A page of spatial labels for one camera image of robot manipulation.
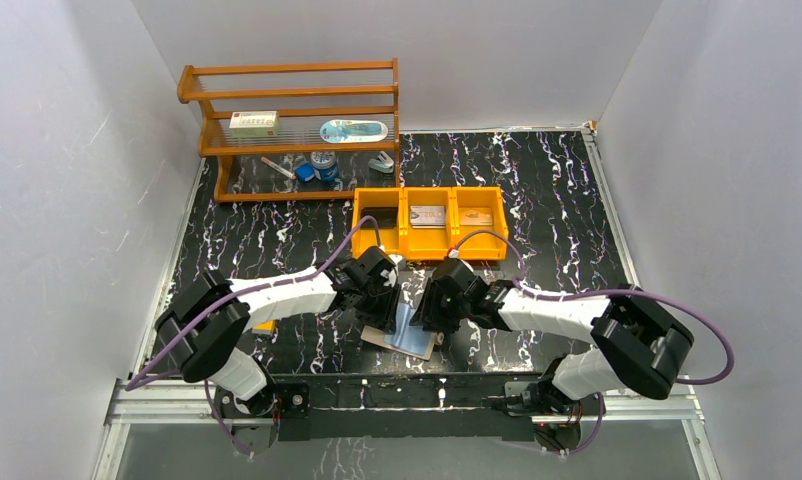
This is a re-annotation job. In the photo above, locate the beige card holder wallet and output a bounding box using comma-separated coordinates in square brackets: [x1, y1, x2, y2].
[361, 303, 444, 361]

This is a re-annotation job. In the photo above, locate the silver credit card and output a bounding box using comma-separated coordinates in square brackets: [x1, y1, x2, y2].
[409, 205, 447, 229]

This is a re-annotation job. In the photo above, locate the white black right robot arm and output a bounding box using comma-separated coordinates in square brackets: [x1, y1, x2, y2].
[411, 258, 694, 414]

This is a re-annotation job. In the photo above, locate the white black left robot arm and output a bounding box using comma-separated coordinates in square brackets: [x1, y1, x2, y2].
[155, 246, 404, 416]

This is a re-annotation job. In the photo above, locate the black credit card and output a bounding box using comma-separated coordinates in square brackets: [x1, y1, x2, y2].
[360, 207, 399, 229]

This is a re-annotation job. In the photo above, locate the gold credit card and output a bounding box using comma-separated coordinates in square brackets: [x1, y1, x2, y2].
[458, 207, 494, 227]

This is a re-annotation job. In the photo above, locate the middle yellow bin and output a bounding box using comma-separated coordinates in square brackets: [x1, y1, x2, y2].
[402, 187, 452, 261]

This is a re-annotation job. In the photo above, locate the yellow bin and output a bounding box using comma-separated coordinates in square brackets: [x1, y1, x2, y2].
[351, 187, 407, 257]
[402, 187, 452, 261]
[449, 186, 509, 261]

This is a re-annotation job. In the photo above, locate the left yellow bin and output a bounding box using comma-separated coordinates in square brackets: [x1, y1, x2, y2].
[351, 187, 407, 257]

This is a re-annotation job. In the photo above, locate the right yellow bin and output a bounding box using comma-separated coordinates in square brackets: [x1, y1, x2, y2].
[449, 186, 509, 261]

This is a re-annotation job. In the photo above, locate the small yellow block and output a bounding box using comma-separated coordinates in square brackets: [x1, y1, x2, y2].
[252, 321, 276, 335]

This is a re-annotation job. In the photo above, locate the blue white jar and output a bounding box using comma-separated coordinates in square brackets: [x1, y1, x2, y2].
[310, 151, 339, 183]

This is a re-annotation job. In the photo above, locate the small blue cube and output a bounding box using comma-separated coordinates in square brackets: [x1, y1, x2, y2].
[294, 163, 315, 183]

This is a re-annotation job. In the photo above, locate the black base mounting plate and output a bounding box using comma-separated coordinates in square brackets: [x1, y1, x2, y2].
[213, 372, 606, 454]

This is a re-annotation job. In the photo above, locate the blue oval package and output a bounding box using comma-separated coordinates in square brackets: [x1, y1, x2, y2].
[319, 119, 389, 144]

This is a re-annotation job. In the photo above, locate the white marker pen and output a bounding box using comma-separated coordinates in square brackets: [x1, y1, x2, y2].
[260, 156, 297, 180]

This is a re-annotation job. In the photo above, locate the wooden shelf rack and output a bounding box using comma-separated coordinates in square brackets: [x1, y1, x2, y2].
[177, 59, 400, 203]

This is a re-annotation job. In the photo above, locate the white red box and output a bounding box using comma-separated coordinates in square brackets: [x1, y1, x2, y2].
[229, 111, 279, 138]

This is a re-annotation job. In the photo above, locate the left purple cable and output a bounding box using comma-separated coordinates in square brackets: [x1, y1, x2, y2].
[123, 215, 382, 458]

